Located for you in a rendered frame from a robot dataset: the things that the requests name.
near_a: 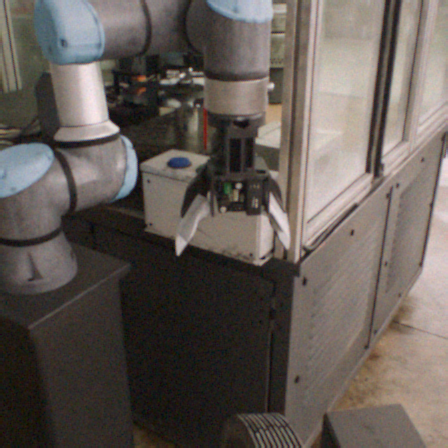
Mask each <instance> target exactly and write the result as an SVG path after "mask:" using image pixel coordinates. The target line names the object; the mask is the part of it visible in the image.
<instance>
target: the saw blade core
mask: <svg viewBox="0 0 448 448"><path fill-rule="evenodd" d="M178 80H180V79H178V78H172V79H166V80H164V81H163V82H161V81H159V80H154V81H147V82H142V83H138V84H134V85H131V86H130V87H128V88H126V89H124V90H123V91H122V92H121V95H122V97H123V98H124V99H126V100H128V101H129V102H132V103H135V104H140V105H144V106H150V107H159V108H171V107H172V108H175V109H189V107H190V108H203V107H202V106H203V105H204V93H203V94H200V95H193V96H175V95H169V94H166V93H164V89H163V88H164V87H165V86H168V85H172V84H176V81H178ZM191 80H192V81H194V84H200V85H204V78H197V79H196V78H191ZM196 105H199V106H200V107H197V106H196Z"/></svg>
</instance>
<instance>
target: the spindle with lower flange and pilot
mask: <svg viewBox="0 0 448 448"><path fill-rule="evenodd" d="M174 109H175V108H174ZM175 129H176V130H177V131H180V132H192V131H195V130H197V108H190V107H189V109H175Z"/></svg>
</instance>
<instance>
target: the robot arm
mask: <svg viewBox="0 0 448 448"><path fill-rule="evenodd" d="M18 1H19V2H20V3H21V5H22V6H23V7H24V8H25V9H26V10H27V11H28V12H29V13H31V14H32V15H33V16H34V29H35V34H36V37H37V43H38V45H39V46H40V47H41V50H42V54H43V55H44V56H45V57H46V58H47V59H48V60H49V64H50V69H51V75H52V79H53V89H54V95H55V100H56V104H57V109H58V114H59V120H60V125H61V127H60V129H59V130H58V132H57V133H56V135H55V136H54V140H55V145H56V150H52V151H51V150H50V148H49V147H47V146H46V145H44V144H39V143H31V144H29V145H26V144H23V145H18V146H14V147H10V148H7V149H4V150H2V151H1V152H0V291H2V292H5V293H8V294H12V295H36V294H41V293H45V292H48V291H51V290H54V289H57V288H59V287H61V286H63V285H65V284H66V283H68V281H69V280H71V279H72V278H73V277H74V275H75V274H76V272H77V262H76V257H75V254H74V252H73V250H72V248H71V246H70V245H69V243H68V241H67V240H66V236H65V234H64V232H63V229H62V222H61V215H64V214H66V213H70V212H74V211H81V210H84V209H87V208H91V207H93V206H97V205H100V204H108V203H111V202H113V201H115V200H117V199H120V198H122V197H124V196H126V195H127V194H128V193H129V192H130V191H131V189H132V188H133V186H134V184H135V181H136V177H137V161H136V155H135V152H134V150H133V149H132V145H131V144H130V142H129V141H128V140H127V139H126V137H124V136H121V135H120V133H119V128H118V127H117V126H116V125H114V124H113V123H112V122H110V120H108V113H107V107H106V101H105V95H104V90H103V77H102V71H101V66H100V62H101V61H108V60H115V59H123V58H130V57H140V56H148V55H156V54H163V53H170V52H178V51H187V52H192V53H195V54H200V55H204V108H205V109H206V110H207V124H208V125H209V126H211V127H213V128H216V129H217V130H216V132H215V134H214V135H213V137H212V139H211V153H212V154H210V159H207V162H206V163H204V164H203V166H202V167H201V170H200V172H199V173H198V174H197V175H195V176H194V177H193V178H192V179H191V180H190V182H189V183H188V187H187V189H186V192H185V196H184V200H183V205H182V208H181V214H180V219H179V223H178V228H177V234H176V250H177V255H181V253H182V252H183V251H184V249H185V248H186V246H187V243H188V242H189V241H190V239H191V238H192V236H193V234H194V232H195V230H196V227H197V223H198V222H199V221H200V220H201V219H203V218H204V217H206V216H207V215H208V213H209V212H210V211H211V214H212V217H215V196H216V201H217V207H218V210H219V213H223V212H228V211H232V212H241V211H245V212H246V215H247V216H251V215H260V214H262V215H264V216H266V217H267V218H268V220H269V223H270V225H271V227H272V229H274V230H275V231H276V234H277V237H278V239H279V241H280V242H281V243H282V244H283V246H284V247H285V248H286V250H287V249H289V246H290V229H289V224H288V219H287V214H286V211H285V209H284V206H283V199H282V193H281V189H280V186H279V184H278V183H277V181H276V179H275V178H274V176H273V175H271V174H270V172H269V170H268V168H267V166H266V164H265V163H264V161H263V159H262V157H258V155H257V153H256V138H258V128H260V127H262V126H264V125H265V123H266V112H265V110H266V109H267V107H268V95H267V91H272V90H273V88H274V85H273V84H272V83H268V82H269V64H270V41H271V19H272V17H273V8H272V0H18ZM209 192H210V203H209V199H208V198H207V195H208V193H209Z"/></svg>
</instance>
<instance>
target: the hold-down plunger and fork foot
mask: <svg viewBox="0 0 448 448"><path fill-rule="evenodd" d="M151 56H152V60H150V61H149V68H154V69H155V78H156V79H158V78H157V77H158V75H159V74H160V75H161V80H166V79H167V73H166V72H167V66H166V64H165V63H167V57H166V56H164V55H160V54H156V55H151Z"/></svg>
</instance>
